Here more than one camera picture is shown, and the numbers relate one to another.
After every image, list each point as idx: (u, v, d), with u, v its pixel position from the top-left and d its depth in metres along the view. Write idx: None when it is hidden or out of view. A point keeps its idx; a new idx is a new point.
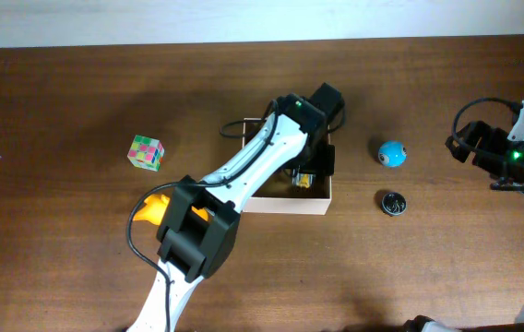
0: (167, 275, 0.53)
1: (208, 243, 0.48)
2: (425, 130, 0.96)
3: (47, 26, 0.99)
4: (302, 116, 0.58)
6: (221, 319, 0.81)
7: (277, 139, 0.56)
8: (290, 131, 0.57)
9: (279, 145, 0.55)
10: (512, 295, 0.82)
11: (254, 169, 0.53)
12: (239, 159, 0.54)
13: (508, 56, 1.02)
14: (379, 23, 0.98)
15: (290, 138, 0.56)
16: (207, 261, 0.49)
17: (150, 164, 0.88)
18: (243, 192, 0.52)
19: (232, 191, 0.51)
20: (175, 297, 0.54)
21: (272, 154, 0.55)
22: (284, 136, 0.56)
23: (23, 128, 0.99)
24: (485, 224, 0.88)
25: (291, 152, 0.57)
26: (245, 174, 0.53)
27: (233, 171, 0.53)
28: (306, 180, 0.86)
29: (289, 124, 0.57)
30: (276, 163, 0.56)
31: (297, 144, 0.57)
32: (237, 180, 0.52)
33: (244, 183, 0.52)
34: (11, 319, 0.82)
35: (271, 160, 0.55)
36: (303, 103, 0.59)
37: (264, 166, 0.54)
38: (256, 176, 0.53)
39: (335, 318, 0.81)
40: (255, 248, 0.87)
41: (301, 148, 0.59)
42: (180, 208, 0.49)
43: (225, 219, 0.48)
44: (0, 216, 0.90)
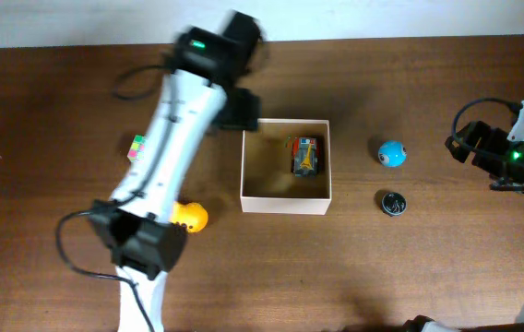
0: (129, 280, 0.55)
1: (149, 254, 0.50)
2: (425, 130, 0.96)
3: (46, 26, 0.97)
4: (207, 59, 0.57)
6: (220, 319, 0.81)
7: (182, 112, 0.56)
8: (193, 97, 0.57)
9: (185, 118, 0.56)
10: (511, 294, 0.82)
11: (166, 159, 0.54)
12: (147, 157, 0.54)
13: (508, 55, 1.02)
14: (379, 23, 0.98)
15: (194, 106, 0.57)
16: (158, 264, 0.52)
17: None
18: (160, 194, 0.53)
19: (148, 199, 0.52)
20: (146, 295, 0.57)
21: (183, 132, 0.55)
22: (189, 105, 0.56)
23: (22, 128, 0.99)
24: (485, 224, 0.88)
25: (202, 120, 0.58)
26: (159, 172, 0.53)
27: (146, 173, 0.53)
28: (309, 160, 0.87)
29: (188, 90, 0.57)
30: (190, 138, 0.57)
31: (206, 104, 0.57)
32: (151, 183, 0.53)
33: (159, 183, 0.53)
34: (11, 319, 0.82)
35: (182, 144, 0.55)
36: (201, 47, 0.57)
37: (175, 147, 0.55)
38: (170, 168, 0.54)
39: (335, 318, 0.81)
40: (255, 247, 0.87)
41: (216, 100, 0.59)
42: (105, 233, 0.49)
43: (153, 235, 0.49)
44: (0, 216, 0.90)
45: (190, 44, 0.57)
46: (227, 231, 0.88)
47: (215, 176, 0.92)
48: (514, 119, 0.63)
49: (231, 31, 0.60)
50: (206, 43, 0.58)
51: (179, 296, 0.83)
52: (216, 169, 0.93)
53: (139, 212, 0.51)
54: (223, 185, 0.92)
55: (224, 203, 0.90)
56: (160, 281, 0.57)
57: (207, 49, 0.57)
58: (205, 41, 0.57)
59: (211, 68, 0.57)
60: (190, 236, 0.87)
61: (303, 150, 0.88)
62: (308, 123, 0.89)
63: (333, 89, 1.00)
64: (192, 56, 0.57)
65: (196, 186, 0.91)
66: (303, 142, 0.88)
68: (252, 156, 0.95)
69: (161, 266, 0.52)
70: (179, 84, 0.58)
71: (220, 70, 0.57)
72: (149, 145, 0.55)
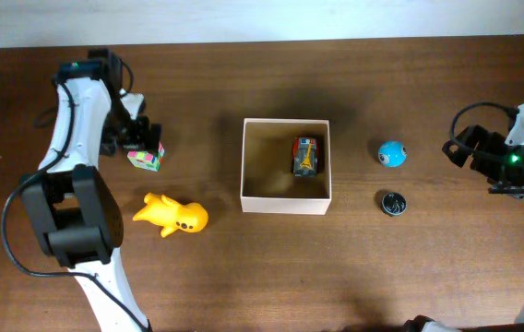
0: (88, 273, 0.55)
1: (89, 208, 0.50)
2: (425, 130, 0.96)
3: (48, 25, 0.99)
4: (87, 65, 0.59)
6: (220, 319, 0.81)
7: (78, 99, 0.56)
8: (82, 88, 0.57)
9: (86, 100, 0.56)
10: (511, 295, 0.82)
11: (78, 128, 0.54)
12: (57, 135, 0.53)
13: (507, 54, 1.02)
14: (379, 22, 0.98)
15: (87, 92, 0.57)
16: (101, 228, 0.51)
17: (150, 164, 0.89)
18: (82, 153, 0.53)
19: (72, 158, 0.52)
20: (110, 282, 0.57)
21: (86, 111, 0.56)
22: (85, 89, 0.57)
23: (22, 127, 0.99)
24: (485, 224, 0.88)
25: (102, 103, 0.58)
26: (75, 138, 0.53)
27: (61, 143, 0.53)
28: (309, 160, 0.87)
29: (80, 85, 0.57)
30: (97, 117, 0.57)
31: (100, 89, 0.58)
32: (70, 148, 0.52)
33: (78, 145, 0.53)
34: (10, 319, 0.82)
35: (90, 116, 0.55)
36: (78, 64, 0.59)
37: (86, 120, 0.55)
38: (86, 133, 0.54)
39: (335, 318, 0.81)
40: (254, 247, 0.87)
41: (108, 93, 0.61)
42: (41, 204, 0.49)
43: (83, 177, 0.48)
44: (1, 216, 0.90)
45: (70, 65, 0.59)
46: (226, 231, 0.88)
47: (215, 176, 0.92)
48: (511, 123, 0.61)
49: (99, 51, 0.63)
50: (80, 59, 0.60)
51: (179, 296, 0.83)
52: (215, 169, 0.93)
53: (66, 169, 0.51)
54: (223, 185, 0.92)
55: (224, 203, 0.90)
56: (117, 264, 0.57)
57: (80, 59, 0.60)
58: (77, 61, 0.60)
59: (93, 73, 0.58)
60: (190, 236, 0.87)
61: (303, 150, 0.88)
62: (308, 124, 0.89)
63: (333, 89, 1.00)
64: (73, 68, 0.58)
65: (196, 186, 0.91)
66: (303, 142, 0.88)
68: (252, 156, 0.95)
69: (107, 233, 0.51)
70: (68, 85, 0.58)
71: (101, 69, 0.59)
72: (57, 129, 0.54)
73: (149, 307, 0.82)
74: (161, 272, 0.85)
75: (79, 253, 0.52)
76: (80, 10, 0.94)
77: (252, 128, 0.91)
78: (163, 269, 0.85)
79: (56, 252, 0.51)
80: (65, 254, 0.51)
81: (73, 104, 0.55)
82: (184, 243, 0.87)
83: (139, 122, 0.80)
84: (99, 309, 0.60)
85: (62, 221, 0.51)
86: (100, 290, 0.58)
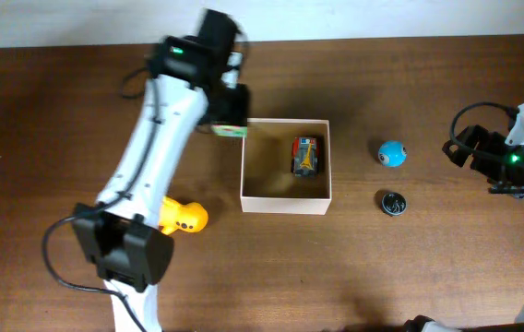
0: (118, 292, 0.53)
1: (136, 261, 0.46)
2: (424, 129, 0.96)
3: (47, 25, 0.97)
4: (186, 65, 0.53)
6: (220, 320, 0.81)
7: (167, 112, 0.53)
8: (174, 97, 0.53)
9: (172, 118, 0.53)
10: (511, 294, 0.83)
11: (151, 163, 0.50)
12: (129, 160, 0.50)
13: (506, 55, 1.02)
14: (378, 22, 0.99)
15: (177, 105, 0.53)
16: (146, 275, 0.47)
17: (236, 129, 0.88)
18: (146, 195, 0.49)
19: (136, 199, 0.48)
20: (136, 305, 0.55)
21: (169, 132, 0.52)
22: (174, 103, 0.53)
23: (19, 127, 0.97)
24: (484, 223, 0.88)
25: (189, 118, 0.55)
26: (145, 174, 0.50)
27: (130, 175, 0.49)
28: (309, 161, 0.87)
29: (172, 89, 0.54)
30: (177, 136, 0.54)
31: (192, 102, 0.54)
32: (137, 184, 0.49)
33: (145, 185, 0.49)
34: (10, 320, 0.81)
35: (168, 140, 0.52)
36: (181, 52, 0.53)
37: (161, 150, 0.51)
38: (158, 167, 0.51)
39: (335, 318, 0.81)
40: (255, 247, 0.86)
41: (200, 101, 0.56)
42: (89, 240, 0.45)
43: (137, 236, 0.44)
44: None
45: (170, 52, 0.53)
46: (227, 231, 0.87)
47: (215, 176, 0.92)
48: (510, 122, 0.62)
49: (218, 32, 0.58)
50: (184, 46, 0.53)
51: (179, 296, 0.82)
52: (216, 170, 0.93)
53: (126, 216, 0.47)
54: (224, 185, 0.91)
55: (224, 203, 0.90)
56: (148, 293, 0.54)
57: (185, 51, 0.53)
58: (183, 46, 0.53)
59: (194, 75, 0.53)
60: (189, 236, 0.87)
61: (303, 150, 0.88)
62: (308, 124, 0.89)
63: (332, 88, 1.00)
64: (172, 65, 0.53)
65: (196, 186, 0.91)
66: (303, 142, 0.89)
68: (252, 156, 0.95)
69: (149, 279, 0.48)
70: (161, 83, 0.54)
71: (203, 75, 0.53)
72: (134, 143, 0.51)
73: None
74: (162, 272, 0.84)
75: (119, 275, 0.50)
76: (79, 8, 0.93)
77: (252, 128, 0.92)
78: None
79: (98, 268, 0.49)
80: (106, 273, 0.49)
81: (156, 123, 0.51)
82: (184, 242, 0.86)
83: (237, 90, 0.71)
84: (117, 318, 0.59)
85: (111, 245, 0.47)
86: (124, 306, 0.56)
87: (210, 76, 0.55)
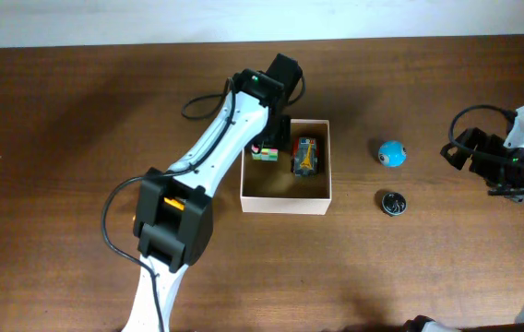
0: (151, 270, 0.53)
1: (186, 229, 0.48)
2: (425, 129, 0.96)
3: (48, 25, 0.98)
4: (260, 90, 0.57)
6: (220, 319, 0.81)
7: (240, 116, 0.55)
8: (247, 109, 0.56)
9: (242, 122, 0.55)
10: (511, 295, 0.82)
11: (220, 152, 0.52)
12: (201, 145, 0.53)
13: (509, 54, 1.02)
14: (379, 22, 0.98)
15: (250, 114, 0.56)
16: (186, 250, 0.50)
17: (274, 154, 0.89)
18: (211, 176, 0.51)
19: (201, 175, 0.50)
20: (163, 290, 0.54)
21: (237, 133, 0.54)
22: (248, 112, 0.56)
23: (23, 127, 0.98)
24: (485, 224, 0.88)
25: (256, 127, 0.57)
26: (212, 158, 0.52)
27: (199, 156, 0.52)
28: (309, 161, 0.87)
29: (247, 101, 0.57)
30: (243, 139, 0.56)
31: (261, 117, 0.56)
32: (205, 164, 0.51)
33: (211, 166, 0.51)
34: (13, 318, 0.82)
35: (237, 138, 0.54)
36: (259, 79, 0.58)
37: (229, 146, 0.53)
38: (223, 157, 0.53)
39: (334, 318, 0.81)
40: (255, 248, 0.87)
41: (264, 120, 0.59)
42: (151, 201, 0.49)
43: (196, 205, 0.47)
44: (2, 216, 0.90)
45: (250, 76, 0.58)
46: (227, 231, 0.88)
47: None
48: (507, 124, 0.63)
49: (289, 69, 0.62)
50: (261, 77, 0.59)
51: (180, 296, 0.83)
52: None
53: (192, 184, 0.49)
54: (224, 185, 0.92)
55: (224, 203, 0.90)
56: (180, 278, 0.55)
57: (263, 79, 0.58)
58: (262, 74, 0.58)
59: (264, 98, 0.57)
60: None
61: (303, 150, 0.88)
62: (308, 124, 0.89)
63: (333, 88, 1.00)
64: (249, 86, 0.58)
65: None
66: (303, 142, 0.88)
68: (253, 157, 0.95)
69: (188, 255, 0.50)
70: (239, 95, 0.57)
71: (273, 100, 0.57)
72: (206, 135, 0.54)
73: None
74: None
75: (160, 247, 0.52)
76: (80, 9, 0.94)
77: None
78: None
79: (144, 237, 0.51)
80: (148, 243, 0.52)
81: (230, 121, 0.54)
82: None
83: (282, 119, 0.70)
84: (136, 306, 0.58)
85: (162, 214, 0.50)
86: (148, 290, 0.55)
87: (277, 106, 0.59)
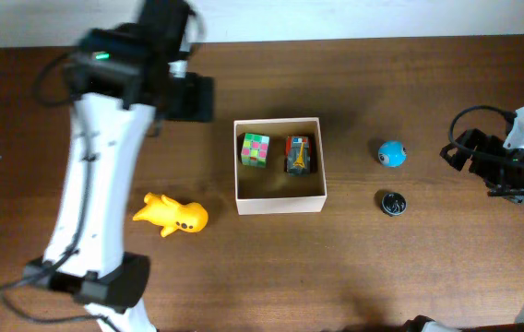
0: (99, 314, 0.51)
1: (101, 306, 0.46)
2: (425, 129, 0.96)
3: (47, 26, 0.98)
4: (115, 69, 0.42)
6: (220, 319, 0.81)
7: (99, 144, 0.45)
8: (105, 119, 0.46)
9: (105, 150, 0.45)
10: (511, 295, 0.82)
11: (93, 210, 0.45)
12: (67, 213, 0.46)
13: (508, 54, 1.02)
14: (378, 23, 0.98)
15: (110, 133, 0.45)
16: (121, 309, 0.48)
17: (262, 161, 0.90)
18: (95, 245, 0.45)
19: (84, 252, 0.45)
20: (120, 323, 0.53)
21: (105, 167, 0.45)
22: (107, 135, 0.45)
23: (23, 127, 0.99)
24: (485, 224, 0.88)
25: (132, 142, 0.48)
26: (88, 224, 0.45)
27: (73, 226, 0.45)
28: (302, 160, 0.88)
29: (102, 115, 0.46)
30: (119, 170, 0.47)
31: (127, 124, 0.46)
32: (83, 237, 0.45)
33: (91, 235, 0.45)
34: (13, 319, 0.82)
35: (109, 178, 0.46)
36: (109, 53, 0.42)
37: (101, 194, 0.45)
38: (101, 213, 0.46)
39: (334, 318, 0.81)
40: (255, 247, 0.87)
41: (141, 116, 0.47)
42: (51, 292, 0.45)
43: (96, 291, 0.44)
44: (2, 215, 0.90)
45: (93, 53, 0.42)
46: (227, 231, 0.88)
47: (215, 175, 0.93)
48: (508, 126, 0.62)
49: (157, 15, 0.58)
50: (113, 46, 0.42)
51: (179, 296, 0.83)
52: (216, 170, 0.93)
53: (80, 271, 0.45)
54: (223, 185, 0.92)
55: (224, 203, 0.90)
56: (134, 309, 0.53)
57: (113, 52, 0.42)
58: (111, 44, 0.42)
59: (126, 79, 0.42)
60: (190, 237, 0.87)
61: (297, 149, 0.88)
62: (300, 122, 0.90)
63: (333, 89, 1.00)
64: (98, 67, 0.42)
65: (196, 186, 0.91)
66: (296, 141, 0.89)
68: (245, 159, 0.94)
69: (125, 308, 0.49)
70: (89, 107, 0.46)
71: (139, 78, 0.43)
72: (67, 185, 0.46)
73: (148, 307, 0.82)
74: (162, 271, 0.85)
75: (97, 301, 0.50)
76: (80, 10, 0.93)
77: (243, 131, 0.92)
78: (164, 269, 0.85)
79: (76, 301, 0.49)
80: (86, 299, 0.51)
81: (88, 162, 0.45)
82: (184, 243, 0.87)
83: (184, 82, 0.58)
84: None
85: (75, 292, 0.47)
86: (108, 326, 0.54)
87: (166, 63, 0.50)
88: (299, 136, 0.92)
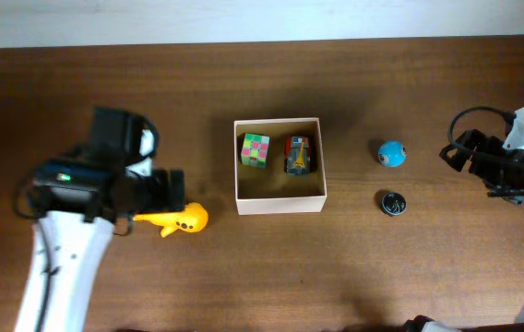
0: None
1: None
2: (424, 129, 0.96)
3: (47, 25, 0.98)
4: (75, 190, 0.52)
6: (220, 319, 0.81)
7: (62, 257, 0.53)
8: (60, 227, 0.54)
9: (68, 264, 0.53)
10: (512, 295, 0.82)
11: (53, 316, 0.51)
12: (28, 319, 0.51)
13: (508, 55, 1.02)
14: (378, 23, 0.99)
15: (73, 247, 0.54)
16: None
17: (262, 161, 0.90)
18: None
19: None
20: None
21: (66, 279, 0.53)
22: (71, 247, 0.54)
23: (23, 129, 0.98)
24: (485, 224, 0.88)
25: (92, 254, 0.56)
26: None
27: None
28: (302, 160, 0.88)
29: (66, 231, 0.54)
30: (79, 281, 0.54)
31: (88, 241, 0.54)
32: None
33: None
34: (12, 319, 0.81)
35: (69, 288, 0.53)
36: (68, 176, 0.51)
37: (61, 305, 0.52)
38: (60, 324, 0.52)
39: (334, 319, 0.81)
40: (254, 247, 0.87)
41: (99, 228, 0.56)
42: None
43: None
44: (1, 216, 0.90)
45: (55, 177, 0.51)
46: (226, 231, 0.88)
47: (215, 176, 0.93)
48: (507, 126, 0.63)
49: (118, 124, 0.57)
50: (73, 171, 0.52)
51: (179, 297, 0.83)
52: (216, 171, 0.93)
53: None
54: (223, 185, 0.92)
55: (224, 204, 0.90)
56: None
57: (74, 175, 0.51)
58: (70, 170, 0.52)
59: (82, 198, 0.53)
60: (189, 237, 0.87)
61: (297, 149, 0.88)
62: (300, 122, 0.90)
63: (333, 89, 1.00)
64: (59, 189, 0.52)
65: (196, 187, 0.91)
66: (296, 141, 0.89)
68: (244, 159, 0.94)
69: None
70: (53, 224, 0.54)
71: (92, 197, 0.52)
72: (71, 251, 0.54)
73: (148, 307, 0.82)
74: (162, 272, 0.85)
75: None
76: (80, 10, 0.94)
77: (243, 131, 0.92)
78: (164, 270, 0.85)
79: None
80: None
81: (50, 275, 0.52)
82: (184, 243, 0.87)
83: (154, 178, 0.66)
84: None
85: None
86: None
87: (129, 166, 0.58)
88: (298, 136, 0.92)
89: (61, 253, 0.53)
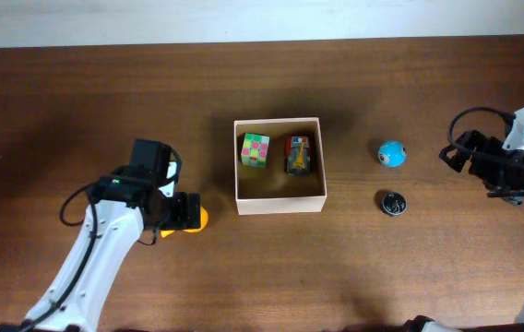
0: None
1: None
2: (424, 129, 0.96)
3: (48, 24, 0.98)
4: (125, 192, 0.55)
6: (220, 319, 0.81)
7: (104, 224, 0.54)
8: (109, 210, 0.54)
9: (109, 231, 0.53)
10: (512, 295, 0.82)
11: (88, 274, 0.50)
12: (65, 272, 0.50)
13: (508, 55, 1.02)
14: (379, 23, 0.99)
15: (115, 219, 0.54)
16: None
17: (262, 161, 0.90)
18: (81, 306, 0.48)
19: (67, 312, 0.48)
20: None
21: (106, 243, 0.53)
22: (114, 217, 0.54)
23: (24, 128, 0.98)
24: (485, 224, 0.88)
25: (129, 231, 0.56)
26: (78, 285, 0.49)
27: (61, 290, 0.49)
28: (302, 160, 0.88)
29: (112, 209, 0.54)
30: (114, 253, 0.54)
31: (129, 219, 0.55)
32: (72, 296, 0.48)
33: (80, 295, 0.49)
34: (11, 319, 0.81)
35: (107, 253, 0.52)
36: (120, 180, 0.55)
37: (98, 264, 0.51)
38: (92, 279, 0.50)
39: (334, 319, 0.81)
40: (254, 247, 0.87)
41: (138, 221, 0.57)
42: None
43: None
44: (1, 216, 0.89)
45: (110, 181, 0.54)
46: (227, 231, 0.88)
47: (215, 176, 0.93)
48: (506, 127, 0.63)
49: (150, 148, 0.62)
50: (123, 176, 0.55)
51: (179, 296, 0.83)
52: (216, 171, 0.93)
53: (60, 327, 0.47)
54: (223, 185, 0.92)
55: (224, 204, 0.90)
56: None
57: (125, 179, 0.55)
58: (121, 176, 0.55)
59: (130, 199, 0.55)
60: (190, 237, 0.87)
61: (297, 149, 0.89)
62: (300, 122, 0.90)
63: (333, 89, 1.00)
64: (113, 190, 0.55)
65: (197, 187, 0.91)
66: (296, 141, 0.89)
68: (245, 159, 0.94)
69: None
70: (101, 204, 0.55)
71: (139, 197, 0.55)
72: (114, 223, 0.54)
73: (148, 307, 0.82)
74: (162, 271, 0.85)
75: None
76: (80, 9, 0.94)
77: (243, 131, 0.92)
78: (164, 269, 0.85)
79: None
80: None
81: (93, 237, 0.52)
82: (184, 243, 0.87)
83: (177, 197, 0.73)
84: None
85: None
86: None
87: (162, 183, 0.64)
88: (298, 136, 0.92)
89: (108, 216, 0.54)
